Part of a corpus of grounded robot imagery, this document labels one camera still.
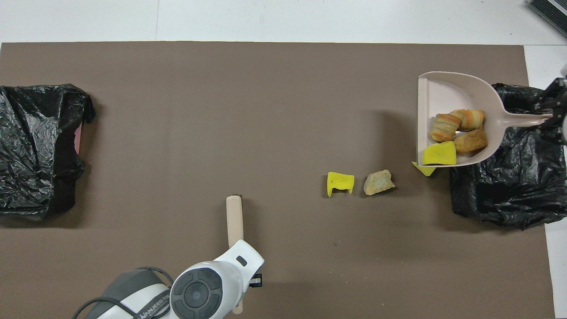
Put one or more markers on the dark ribbed grille object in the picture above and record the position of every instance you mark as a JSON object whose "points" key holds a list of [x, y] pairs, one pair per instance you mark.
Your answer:
{"points": [[551, 13]]}

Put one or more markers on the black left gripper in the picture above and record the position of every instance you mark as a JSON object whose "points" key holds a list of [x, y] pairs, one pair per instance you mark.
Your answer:
{"points": [[256, 280]]}

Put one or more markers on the right black bag bin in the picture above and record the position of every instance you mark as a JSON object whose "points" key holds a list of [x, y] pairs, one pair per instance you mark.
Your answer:
{"points": [[509, 190]]}

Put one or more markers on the brown table mat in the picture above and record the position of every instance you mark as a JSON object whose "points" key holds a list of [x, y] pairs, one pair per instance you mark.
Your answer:
{"points": [[177, 133]]}

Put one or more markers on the yellow green scrub sponge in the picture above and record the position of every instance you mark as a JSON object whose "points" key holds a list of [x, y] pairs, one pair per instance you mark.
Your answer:
{"points": [[439, 154]]}

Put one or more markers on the pink bin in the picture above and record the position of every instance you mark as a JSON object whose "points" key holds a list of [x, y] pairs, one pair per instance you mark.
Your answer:
{"points": [[78, 137]]}

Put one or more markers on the notched yellow sponge piece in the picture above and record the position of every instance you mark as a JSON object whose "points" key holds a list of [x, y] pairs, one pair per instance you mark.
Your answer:
{"points": [[339, 179]]}

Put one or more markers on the small yellow sponge wedge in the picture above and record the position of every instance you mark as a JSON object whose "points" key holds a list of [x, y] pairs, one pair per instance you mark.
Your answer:
{"points": [[424, 169]]}

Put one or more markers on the brown oblong bread roll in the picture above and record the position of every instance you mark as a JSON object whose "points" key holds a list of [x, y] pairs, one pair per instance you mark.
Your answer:
{"points": [[471, 141]]}

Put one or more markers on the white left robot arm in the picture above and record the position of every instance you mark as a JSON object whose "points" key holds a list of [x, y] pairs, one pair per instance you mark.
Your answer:
{"points": [[199, 292]]}

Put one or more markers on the beige plastic dustpan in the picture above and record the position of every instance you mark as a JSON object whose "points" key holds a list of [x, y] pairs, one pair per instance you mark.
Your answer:
{"points": [[447, 93]]}

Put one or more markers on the pale toast bread chunk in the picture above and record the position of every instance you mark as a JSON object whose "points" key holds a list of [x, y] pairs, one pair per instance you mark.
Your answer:
{"points": [[378, 182]]}

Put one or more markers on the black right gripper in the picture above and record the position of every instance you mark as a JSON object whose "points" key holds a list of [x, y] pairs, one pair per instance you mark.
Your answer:
{"points": [[561, 104]]}

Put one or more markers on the striped croissant piece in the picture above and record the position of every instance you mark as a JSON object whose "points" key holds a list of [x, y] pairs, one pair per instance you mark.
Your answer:
{"points": [[444, 126]]}

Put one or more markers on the beige hand brush black bristles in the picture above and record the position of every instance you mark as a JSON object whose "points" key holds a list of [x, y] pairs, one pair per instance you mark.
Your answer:
{"points": [[234, 217]]}

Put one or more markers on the black trash bag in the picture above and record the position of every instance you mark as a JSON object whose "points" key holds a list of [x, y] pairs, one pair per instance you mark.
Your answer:
{"points": [[26, 115]]}

